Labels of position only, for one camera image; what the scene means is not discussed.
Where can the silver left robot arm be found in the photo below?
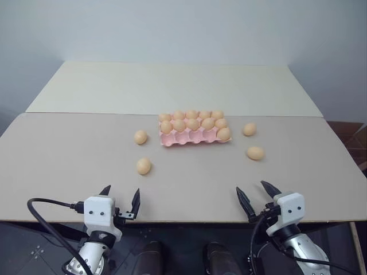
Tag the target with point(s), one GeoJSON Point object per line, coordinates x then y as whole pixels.
{"type": "Point", "coordinates": [91, 253]}

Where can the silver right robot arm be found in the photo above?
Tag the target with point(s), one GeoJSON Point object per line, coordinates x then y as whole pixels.
{"type": "Point", "coordinates": [304, 249]}

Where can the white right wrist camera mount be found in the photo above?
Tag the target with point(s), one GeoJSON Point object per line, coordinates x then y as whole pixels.
{"type": "Point", "coordinates": [291, 209]}

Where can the tan egg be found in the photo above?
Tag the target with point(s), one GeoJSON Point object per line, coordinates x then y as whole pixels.
{"type": "Point", "coordinates": [224, 133]}
{"type": "Point", "coordinates": [217, 114]}
{"type": "Point", "coordinates": [249, 129]}
{"type": "Point", "coordinates": [192, 124]}
{"type": "Point", "coordinates": [204, 114]}
{"type": "Point", "coordinates": [179, 125]}
{"type": "Point", "coordinates": [178, 115]}
{"type": "Point", "coordinates": [143, 165]}
{"type": "Point", "coordinates": [255, 153]}
{"type": "Point", "coordinates": [221, 123]}
{"type": "Point", "coordinates": [140, 137]}
{"type": "Point", "coordinates": [166, 126]}
{"type": "Point", "coordinates": [164, 117]}
{"type": "Point", "coordinates": [208, 123]}
{"type": "Point", "coordinates": [191, 114]}

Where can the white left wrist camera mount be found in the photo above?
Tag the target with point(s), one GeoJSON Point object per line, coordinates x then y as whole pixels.
{"type": "Point", "coordinates": [97, 210]}

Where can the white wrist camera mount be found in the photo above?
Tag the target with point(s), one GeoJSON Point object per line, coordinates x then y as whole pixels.
{"type": "Point", "coordinates": [97, 210]}
{"type": "Point", "coordinates": [291, 209]}

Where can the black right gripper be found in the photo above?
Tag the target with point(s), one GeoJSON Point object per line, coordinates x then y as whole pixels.
{"type": "Point", "coordinates": [265, 215]}

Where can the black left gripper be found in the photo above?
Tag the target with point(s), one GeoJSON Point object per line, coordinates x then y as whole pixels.
{"type": "Point", "coordinates": [126, 215]}

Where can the brown cardboard box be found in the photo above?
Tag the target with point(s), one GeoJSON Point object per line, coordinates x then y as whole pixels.
{"type": "Point", "coordinates": [348, 140]}

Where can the dark rounded shape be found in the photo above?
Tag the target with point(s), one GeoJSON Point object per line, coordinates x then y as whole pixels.
{"type": "Point", "coordinates": [149, 257]}
{"type": "Point", "coordinates": [220, 259]}

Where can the pink egg tray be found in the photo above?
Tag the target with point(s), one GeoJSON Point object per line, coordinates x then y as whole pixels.
{"type": "Point", "coordinates": [183, 140]}

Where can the light wooden table leg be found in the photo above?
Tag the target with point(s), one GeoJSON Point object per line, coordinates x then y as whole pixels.
{"type": "Point", "coordinates": [356, 249]}

